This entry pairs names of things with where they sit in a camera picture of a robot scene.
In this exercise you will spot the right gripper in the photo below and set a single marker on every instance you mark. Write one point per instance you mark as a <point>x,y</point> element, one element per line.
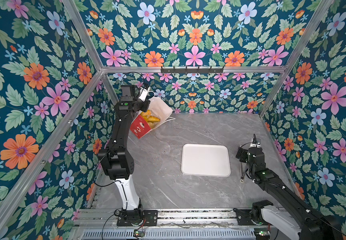
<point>243,153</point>

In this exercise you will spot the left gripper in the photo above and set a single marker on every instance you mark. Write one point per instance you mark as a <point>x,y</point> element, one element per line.
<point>143,107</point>

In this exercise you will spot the yellow ring bread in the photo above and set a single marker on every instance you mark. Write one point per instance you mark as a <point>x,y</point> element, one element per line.
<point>146,114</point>

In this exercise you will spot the yellow croissant bread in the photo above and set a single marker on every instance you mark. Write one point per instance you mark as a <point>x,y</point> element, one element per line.
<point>153,119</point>

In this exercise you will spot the red white paper bag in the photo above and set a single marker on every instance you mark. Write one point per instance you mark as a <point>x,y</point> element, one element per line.
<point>157,114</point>

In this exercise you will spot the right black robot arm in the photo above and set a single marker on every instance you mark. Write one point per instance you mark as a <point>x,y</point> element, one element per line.
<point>301,221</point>

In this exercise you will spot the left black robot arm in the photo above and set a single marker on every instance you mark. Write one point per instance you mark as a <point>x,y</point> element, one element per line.
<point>115,159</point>

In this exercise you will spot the white rectangular tray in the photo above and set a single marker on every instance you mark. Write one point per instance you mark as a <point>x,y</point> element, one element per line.
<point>205,160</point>

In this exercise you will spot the black wall hook rail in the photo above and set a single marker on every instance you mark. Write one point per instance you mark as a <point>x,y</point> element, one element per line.
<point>192,70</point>

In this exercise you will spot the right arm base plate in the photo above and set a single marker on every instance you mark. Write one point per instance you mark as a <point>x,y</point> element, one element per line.
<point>247,217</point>

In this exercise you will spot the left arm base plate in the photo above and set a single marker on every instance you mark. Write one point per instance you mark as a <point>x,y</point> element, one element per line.
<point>136,218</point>

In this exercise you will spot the aluminium front rail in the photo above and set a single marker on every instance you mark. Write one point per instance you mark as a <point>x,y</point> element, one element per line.
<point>172,224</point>

